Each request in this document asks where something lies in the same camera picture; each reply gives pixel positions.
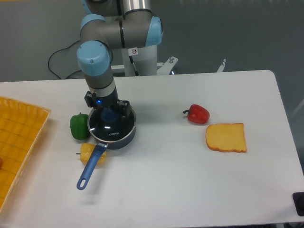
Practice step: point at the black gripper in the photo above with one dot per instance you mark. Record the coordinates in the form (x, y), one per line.
(98, 102)

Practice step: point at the glass pot lid blue knob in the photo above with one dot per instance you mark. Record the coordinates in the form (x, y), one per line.
(106, 126)

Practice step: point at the dark blue saucepan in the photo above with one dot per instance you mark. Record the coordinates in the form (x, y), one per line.
(99, 149)

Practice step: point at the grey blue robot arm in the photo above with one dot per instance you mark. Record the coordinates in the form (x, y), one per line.
(109, 25)

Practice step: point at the green toy bell pepper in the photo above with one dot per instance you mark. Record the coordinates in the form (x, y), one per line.
(78, 126)

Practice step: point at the yellow woven basket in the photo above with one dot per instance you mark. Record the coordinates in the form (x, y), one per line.
(21, 124)

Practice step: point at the red toy bell pepper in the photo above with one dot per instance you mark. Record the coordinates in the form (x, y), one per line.
(197, 114)

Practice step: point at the toy toast slice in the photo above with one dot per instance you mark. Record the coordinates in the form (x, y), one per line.
(226, 137)

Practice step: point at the black object table corner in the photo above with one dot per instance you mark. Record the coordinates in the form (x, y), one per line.
(298, 198)

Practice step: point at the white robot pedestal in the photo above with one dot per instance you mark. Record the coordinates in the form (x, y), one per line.
(143, 62)

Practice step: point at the white metal table bracket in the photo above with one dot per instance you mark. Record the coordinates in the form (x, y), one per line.
(221, 67)

